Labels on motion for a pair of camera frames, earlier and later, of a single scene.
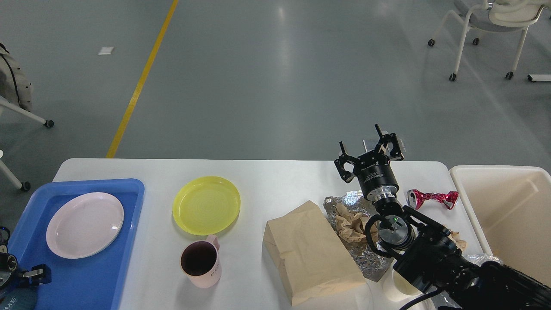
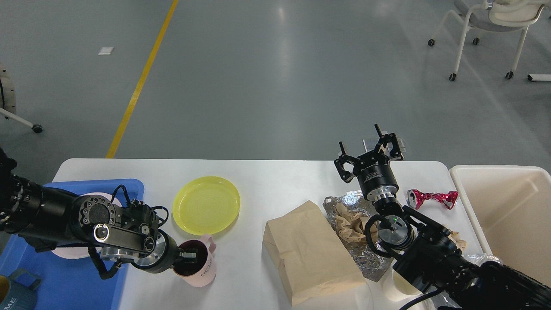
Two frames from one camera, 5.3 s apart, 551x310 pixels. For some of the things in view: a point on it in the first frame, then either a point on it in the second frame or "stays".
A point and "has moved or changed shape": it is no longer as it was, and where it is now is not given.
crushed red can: [416, 198] stays
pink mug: [200, 261] has moved or changed shape
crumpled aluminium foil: [373, 265] stays
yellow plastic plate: [206, 206] stays
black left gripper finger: [40, 274] to [165, 256]
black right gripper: [373, 168] stays
